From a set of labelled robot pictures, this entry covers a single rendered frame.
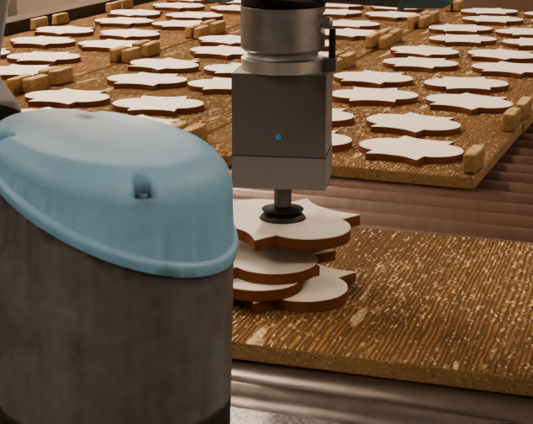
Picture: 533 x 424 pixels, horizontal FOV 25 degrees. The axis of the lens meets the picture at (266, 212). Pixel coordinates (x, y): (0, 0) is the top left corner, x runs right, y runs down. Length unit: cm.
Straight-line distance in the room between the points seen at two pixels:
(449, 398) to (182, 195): 46
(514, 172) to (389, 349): 72
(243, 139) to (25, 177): 55
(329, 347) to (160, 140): 44
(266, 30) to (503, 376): 35
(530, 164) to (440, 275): 57
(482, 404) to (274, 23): 36
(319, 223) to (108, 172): 59
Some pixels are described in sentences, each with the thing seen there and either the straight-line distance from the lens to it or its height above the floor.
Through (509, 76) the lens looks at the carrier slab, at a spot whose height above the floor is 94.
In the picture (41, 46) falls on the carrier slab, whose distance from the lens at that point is 263.
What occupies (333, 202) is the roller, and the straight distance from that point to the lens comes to 148.
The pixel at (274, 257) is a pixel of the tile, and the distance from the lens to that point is 111.
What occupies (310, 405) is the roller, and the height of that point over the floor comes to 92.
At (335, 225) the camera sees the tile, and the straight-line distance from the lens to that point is 111.
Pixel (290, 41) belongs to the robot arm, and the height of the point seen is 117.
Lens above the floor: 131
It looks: 16 degrees down
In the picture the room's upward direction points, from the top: straight up
